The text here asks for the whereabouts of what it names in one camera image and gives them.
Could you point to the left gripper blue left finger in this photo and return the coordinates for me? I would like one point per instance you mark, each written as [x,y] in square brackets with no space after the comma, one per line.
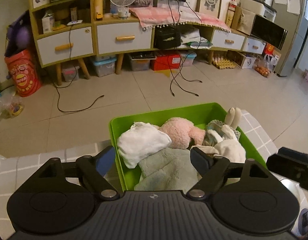
[91,171]

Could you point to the black box on shelf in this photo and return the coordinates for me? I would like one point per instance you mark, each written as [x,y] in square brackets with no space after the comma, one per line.
[166,38]

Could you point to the wooden tv cabinet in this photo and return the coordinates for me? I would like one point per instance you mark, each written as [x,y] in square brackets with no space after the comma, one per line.
[109,36]

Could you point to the white sponge block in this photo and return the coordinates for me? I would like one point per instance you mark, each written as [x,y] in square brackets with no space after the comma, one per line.
[141,141]

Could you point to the black microwave oven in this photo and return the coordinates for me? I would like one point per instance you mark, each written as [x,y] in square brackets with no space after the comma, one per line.
[268,31]

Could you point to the pink checked cloth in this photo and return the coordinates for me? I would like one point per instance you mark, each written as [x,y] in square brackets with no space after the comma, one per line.
[150,17]

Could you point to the orange snack bag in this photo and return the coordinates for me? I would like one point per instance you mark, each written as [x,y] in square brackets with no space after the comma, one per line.
[22,68]

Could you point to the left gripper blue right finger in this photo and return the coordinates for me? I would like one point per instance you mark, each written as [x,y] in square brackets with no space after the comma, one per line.
[211,169]

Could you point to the bunny doll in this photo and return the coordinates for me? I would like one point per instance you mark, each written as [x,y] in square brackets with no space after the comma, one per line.
[222,138]

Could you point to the pink plush toy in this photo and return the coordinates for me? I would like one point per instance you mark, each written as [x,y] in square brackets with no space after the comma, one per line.
[182,133]

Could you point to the red storage box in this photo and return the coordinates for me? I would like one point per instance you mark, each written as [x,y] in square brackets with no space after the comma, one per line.
[165,60]

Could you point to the light green fluffy towel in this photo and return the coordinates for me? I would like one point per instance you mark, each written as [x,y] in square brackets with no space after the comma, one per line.
[167,170]

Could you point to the egg tray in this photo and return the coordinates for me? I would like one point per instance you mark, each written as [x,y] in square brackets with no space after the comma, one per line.
[223,63]

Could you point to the green plastic bin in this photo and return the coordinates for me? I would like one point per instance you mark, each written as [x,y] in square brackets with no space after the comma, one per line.
[200,115]

